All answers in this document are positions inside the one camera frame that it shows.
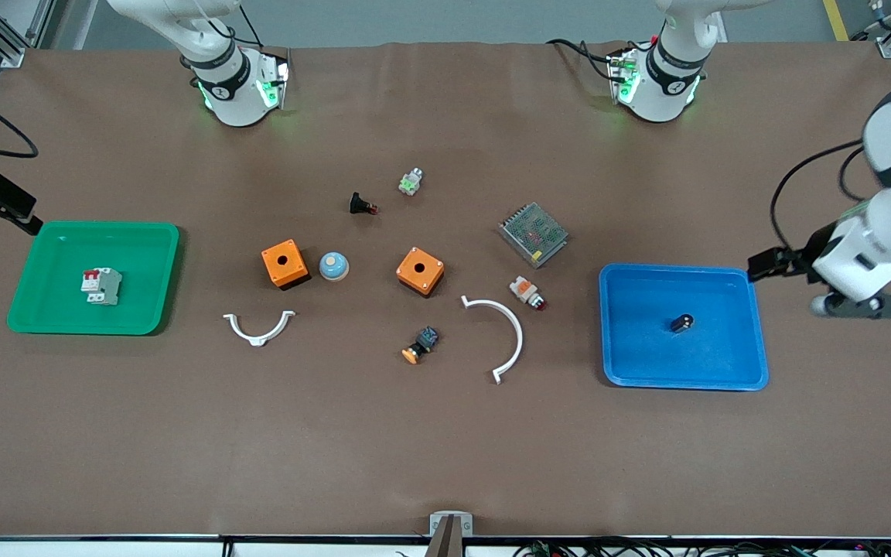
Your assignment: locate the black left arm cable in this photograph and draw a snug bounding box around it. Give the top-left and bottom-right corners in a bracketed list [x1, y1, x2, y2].
[769, 138, 873, 252]

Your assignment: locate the brown table mat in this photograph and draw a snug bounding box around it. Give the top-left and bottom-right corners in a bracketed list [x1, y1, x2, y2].
[0, 39, 891, 539]

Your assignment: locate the blue dome push button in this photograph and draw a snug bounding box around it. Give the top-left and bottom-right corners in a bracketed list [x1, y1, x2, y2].
[318, 251, 351, 282]

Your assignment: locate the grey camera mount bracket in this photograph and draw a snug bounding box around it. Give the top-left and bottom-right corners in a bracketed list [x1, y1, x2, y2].
[428, 511, 474, 557]

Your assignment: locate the orange button enclosure box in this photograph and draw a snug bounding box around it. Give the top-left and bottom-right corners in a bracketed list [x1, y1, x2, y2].
[261, 238, 311, 292]
[395, 246, 446, 299]

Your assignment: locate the grey circuit breaker red switch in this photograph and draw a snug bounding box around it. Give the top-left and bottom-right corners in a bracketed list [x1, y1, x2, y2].
[80, 266, 124, 306]

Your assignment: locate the green plastic tray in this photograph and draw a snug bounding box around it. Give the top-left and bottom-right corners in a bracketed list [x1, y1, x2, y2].
[6, 220, 181, 337]

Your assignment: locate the orange cap black push button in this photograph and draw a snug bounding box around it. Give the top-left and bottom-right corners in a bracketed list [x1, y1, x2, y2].
[401, 325, 441, 365]

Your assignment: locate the metal mesh power supply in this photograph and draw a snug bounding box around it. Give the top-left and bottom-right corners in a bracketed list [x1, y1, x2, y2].
[497, 202, 571, 270]

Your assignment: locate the small white curved bracket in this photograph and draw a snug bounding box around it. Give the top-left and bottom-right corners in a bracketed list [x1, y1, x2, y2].
[222, 309, 297, 348]

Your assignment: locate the red orange push button switch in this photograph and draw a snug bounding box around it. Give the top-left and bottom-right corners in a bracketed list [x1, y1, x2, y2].
[508, 275, 548, 313]

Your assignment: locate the black left base cable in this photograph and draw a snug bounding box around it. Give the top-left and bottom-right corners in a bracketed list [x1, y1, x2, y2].
[544, 36, 618, 80]

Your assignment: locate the blue plastic tray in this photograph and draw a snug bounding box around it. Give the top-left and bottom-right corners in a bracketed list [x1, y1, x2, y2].
[598, 263, 770, 392]

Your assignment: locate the large white curved bracket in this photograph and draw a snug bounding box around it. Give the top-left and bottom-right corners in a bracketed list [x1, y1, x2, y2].
[459, 294, 525, 385]

